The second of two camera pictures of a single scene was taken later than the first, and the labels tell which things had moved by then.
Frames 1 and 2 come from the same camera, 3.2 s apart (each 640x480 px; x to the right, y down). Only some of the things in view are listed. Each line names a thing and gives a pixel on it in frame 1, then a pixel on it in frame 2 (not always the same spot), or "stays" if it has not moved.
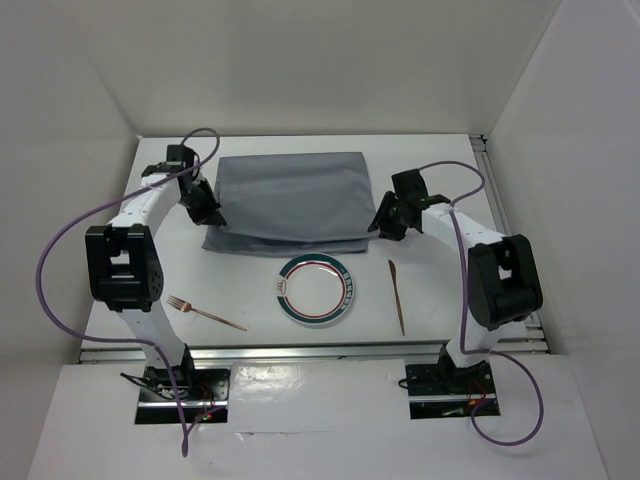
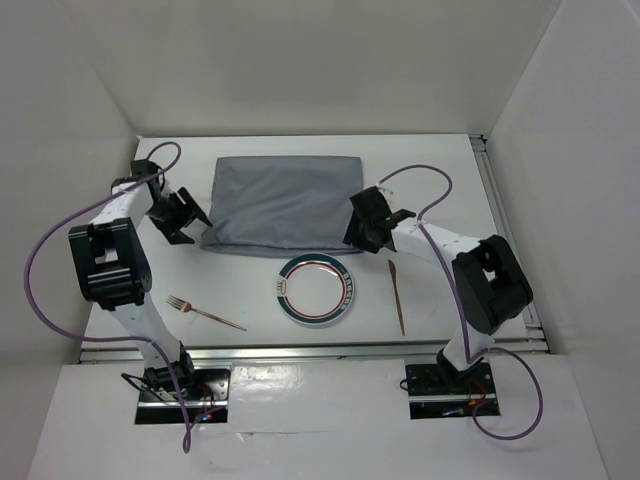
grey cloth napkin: [306, 204] stays
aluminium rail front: [528, 349] stays
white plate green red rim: [315, 288] stays
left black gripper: [208, 214] to [187, 213]
